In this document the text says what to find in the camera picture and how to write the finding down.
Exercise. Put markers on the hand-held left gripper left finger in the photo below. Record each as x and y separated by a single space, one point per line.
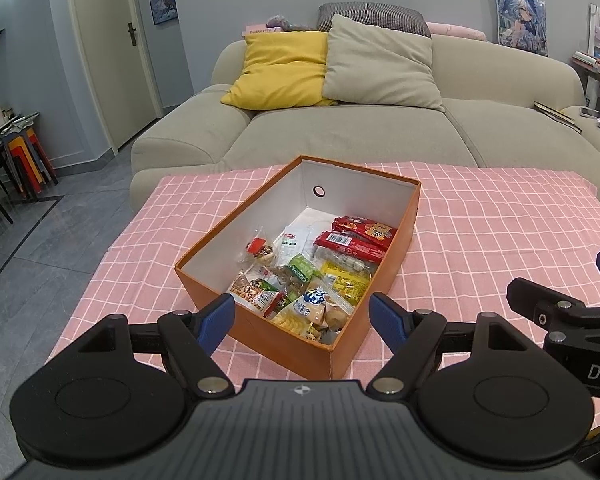
219 317

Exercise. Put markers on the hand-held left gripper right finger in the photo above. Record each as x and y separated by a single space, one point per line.
386 321

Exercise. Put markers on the orange cardboard box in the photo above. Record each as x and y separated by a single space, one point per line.
360 310

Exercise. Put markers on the nut mix snack packet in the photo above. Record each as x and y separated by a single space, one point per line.
250 292

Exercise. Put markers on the yellow snack packet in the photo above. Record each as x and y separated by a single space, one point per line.
347 285

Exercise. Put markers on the clear red label snack packet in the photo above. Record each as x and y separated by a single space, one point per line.
257 250

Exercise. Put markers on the blue print cracker packet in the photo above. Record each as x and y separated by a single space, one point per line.
305 310

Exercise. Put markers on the red barcode snack packet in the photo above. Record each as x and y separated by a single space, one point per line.
350 246

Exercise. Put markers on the red orange print snack packet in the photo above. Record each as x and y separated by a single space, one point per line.
370 230

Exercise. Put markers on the green nut snack packet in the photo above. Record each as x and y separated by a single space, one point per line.
300 270

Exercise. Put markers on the long white snack packet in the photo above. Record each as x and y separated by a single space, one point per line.
291 240

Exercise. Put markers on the pink checked tablecloth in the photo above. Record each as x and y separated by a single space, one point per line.
480 220

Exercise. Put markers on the smartphone on sofa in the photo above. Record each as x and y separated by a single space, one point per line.
592 112

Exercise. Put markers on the dark book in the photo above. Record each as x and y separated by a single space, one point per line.
557 115

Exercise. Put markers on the beige sofa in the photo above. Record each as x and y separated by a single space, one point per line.
355 135

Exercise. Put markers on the stack of books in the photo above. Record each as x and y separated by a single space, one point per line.
597 65

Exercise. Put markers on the stack of coloured stools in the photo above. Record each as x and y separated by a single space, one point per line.
27 160

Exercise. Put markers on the yellow pillow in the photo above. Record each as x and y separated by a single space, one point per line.
280 70

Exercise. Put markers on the beige pillow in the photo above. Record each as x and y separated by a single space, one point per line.
380 65

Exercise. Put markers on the anime print cushion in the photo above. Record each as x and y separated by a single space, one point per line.
522 20

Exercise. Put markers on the pink cushion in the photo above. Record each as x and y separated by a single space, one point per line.
455 31

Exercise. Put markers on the white door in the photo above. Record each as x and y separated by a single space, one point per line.
110 60

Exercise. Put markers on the dining table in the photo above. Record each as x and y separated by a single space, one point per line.
5 130

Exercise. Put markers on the pink flat box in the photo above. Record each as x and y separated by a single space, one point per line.
260 30

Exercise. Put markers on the grey plush toy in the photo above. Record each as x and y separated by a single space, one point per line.
287 22

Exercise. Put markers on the houndstooth pillow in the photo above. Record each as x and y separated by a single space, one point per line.
375 15

